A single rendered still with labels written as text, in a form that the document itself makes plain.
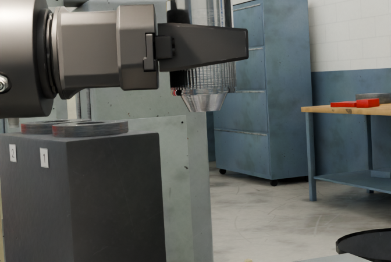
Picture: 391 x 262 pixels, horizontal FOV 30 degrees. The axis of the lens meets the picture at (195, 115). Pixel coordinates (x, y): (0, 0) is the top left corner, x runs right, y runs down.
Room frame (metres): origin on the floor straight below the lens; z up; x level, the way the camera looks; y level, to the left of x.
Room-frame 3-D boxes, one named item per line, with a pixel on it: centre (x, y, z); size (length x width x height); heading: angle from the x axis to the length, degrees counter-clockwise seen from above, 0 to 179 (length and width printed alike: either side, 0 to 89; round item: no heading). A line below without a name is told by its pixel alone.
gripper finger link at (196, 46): (0.49, -0.01, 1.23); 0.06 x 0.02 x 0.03; 92
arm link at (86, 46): (0.51, 0.08, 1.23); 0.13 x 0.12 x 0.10; 2
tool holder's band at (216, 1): (0.52, -0.01, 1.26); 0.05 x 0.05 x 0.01
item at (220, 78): (0.52, -0.01, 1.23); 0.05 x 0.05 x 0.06
